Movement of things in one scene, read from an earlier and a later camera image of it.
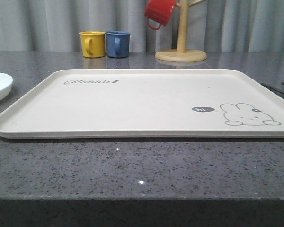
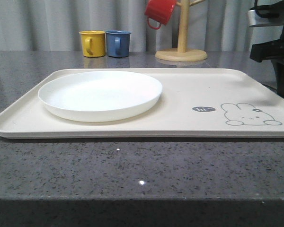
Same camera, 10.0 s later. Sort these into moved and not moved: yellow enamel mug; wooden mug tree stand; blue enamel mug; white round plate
Moved: white round plate
Not moved: wooden mug tree stand; blue enamel mug; yellow enamel mug
